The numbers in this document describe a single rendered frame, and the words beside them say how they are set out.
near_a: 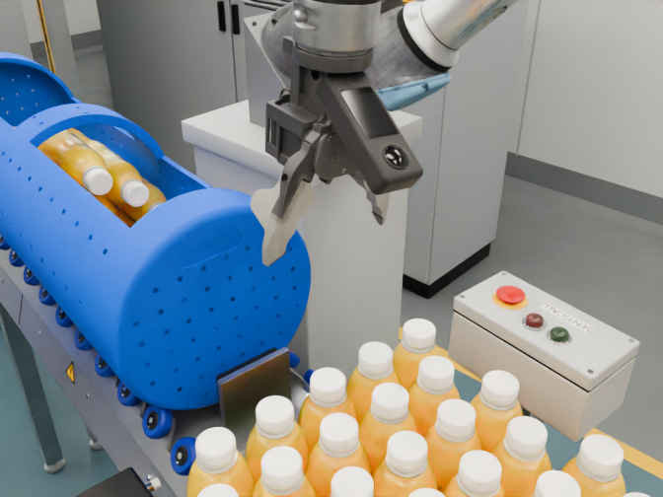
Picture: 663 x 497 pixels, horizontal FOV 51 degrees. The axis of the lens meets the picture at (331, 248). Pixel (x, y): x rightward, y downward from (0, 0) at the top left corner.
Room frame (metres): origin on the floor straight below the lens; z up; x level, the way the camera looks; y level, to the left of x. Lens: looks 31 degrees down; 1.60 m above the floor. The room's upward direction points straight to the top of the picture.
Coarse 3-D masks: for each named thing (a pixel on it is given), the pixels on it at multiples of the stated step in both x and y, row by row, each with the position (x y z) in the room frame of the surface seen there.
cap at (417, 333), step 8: (408, 320) 0.67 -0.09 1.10; (416, 320) 0.67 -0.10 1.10; (424, 320) 0.67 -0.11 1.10; (408, 328) 0.66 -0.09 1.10; (416, 328) 0.66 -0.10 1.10; (424, 328) 0.66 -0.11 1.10; (432, 328) 0.66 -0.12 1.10; (408, 336) 0.65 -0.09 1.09; (416, 336) 0.64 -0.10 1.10; (424, 336) 0.64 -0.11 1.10; (432, 336) 0.65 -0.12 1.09; (408, 344) 0.65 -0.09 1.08; (416, 344) 0.64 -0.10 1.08; (424, 344) 0.64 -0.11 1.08
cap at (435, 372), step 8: (424, 360) 0.60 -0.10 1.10; (432, 360) 0.60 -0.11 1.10; (440, 360) 0.60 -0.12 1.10; (448, 360) 0.60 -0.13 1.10; (424, 368) 0.59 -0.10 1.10; (432, 368) 0.59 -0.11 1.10; (440, 368) 0.59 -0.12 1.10; (448, 368) 0.59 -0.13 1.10; (424, 376) 0.58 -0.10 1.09; (432, 376) 0.57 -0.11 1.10; (440, 376) 0.57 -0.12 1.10; (448, 376) 0.57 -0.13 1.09; (424, 384) 0.58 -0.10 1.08; (432, 384) 0.57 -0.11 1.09; (440, 384) 0.57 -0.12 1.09; (448, 384) 0.57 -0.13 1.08
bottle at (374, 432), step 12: (372, 408) 0.54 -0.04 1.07; (372, 420) 0.54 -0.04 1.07; (384, 420) 0.53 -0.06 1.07; (396, 420) 0.53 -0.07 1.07; (408, 420) 0.54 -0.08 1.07; (360, 432) 0.54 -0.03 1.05; (372, 432) 0.53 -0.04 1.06; (384, 432) 0.52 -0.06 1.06; (396, 432) 0.52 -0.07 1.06; (372, 444) 0.52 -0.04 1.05; (384, 444) 0.52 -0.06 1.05; (372, 456) 0.52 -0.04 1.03; (384, 456) 0.51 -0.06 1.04; (372, 468) 0.51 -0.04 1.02
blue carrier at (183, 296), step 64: (0, 64) 1.37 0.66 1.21; (0, 128) 1.03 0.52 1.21; (64, 128) 0.99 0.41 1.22; (128, 128) 1.06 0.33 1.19; (0, 192) 0.92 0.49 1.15; (64, 192) 0.81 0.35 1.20; (192, 192) 0.74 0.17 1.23; (64, 256) 0.73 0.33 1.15; (128, 256) 0.65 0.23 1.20; (192, 256) 0.67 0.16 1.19; (256, 256) 0.72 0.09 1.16; (128, 320) 0.62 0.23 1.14; (192, 320) 0.66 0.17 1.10; (256, 320) 0.72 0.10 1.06; (128, 384) 0.61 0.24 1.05; (192, 384) 0.66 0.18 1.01
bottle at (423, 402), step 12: (420, 384) 0.58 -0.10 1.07; (408, 396) 0.59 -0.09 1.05; (420, 396) 0.57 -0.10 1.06; (432, 396) 0.57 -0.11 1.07; (444, 396) 0.57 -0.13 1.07; (456, 396) 0.58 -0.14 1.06; (408, 408) 0.58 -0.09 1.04; (420, 408) 0.57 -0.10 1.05; (432, 408) 0.56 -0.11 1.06; (420, 420) 0.56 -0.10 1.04; (432, 420) 0.56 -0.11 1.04; (420, 432) 0.56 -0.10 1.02
